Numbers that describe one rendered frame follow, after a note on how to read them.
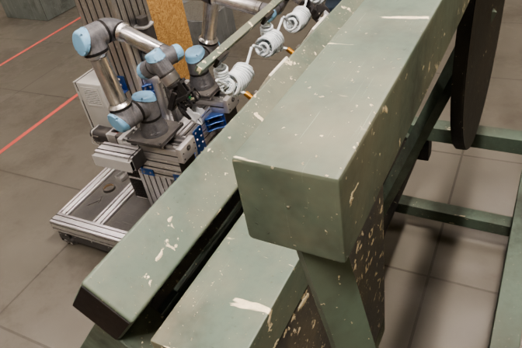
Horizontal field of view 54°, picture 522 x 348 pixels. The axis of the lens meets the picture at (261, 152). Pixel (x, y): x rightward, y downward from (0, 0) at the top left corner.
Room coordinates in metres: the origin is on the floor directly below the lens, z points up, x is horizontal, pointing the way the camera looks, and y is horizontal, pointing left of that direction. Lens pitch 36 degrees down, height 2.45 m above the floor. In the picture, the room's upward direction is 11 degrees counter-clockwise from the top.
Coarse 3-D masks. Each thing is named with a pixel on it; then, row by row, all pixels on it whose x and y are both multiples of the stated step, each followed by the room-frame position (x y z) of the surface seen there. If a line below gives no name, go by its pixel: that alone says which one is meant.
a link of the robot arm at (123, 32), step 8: (112, 24) 2.31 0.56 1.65; (120, 24) 2.30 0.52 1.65; (128, 24) 2.33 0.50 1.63; (112, 32) 2.30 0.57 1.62; (120, 32) 2.28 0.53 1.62; (128, 32) 2.25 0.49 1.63; (136, 32) 2.24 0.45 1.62; (112, 40) 2.31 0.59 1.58; (120, 40) 2.29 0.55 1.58; (128, 40) 2.23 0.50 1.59; (136, 40) 2.20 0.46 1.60; (144, 40) 2.18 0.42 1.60; (152, 40) 2.16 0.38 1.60; (144, 48) 2.16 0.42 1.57; (152, 48) 2.13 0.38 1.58; (160, 48) 2.11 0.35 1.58; (168, 48) 2.09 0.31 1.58; (176, 48) 2.10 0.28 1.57; (168, 56) 2.05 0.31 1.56; (176, 56) 2.07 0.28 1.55
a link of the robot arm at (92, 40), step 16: (80, 32) 2.23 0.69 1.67; (96, 32) 2.26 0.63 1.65; (80, 48) 2.23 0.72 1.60; (96, 48) 2.22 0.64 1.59; (96, 64) 2.23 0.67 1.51; (112, 80) 2.23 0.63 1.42; (112, 96) 2.21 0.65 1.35; (112, 112) 2.20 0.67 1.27; (128, 112) 2.20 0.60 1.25; (128, 128) 2.18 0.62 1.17
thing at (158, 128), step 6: (150, 120) 2.28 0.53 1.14; (156, 120) 2.29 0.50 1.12; (162, 120) 2.32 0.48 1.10; (144, 126) 2.28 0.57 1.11; (150, 126) 2.28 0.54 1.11; (156, 126) 2.28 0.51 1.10; (162, 126) 2.30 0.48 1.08; (168, 126) 2.34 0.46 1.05; (144, 132) 2.28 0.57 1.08; (150, 132) 2.27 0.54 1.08; (156, 132) 2.28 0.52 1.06; (162, 132) 2.28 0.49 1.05; (150, 138) 2.26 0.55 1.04
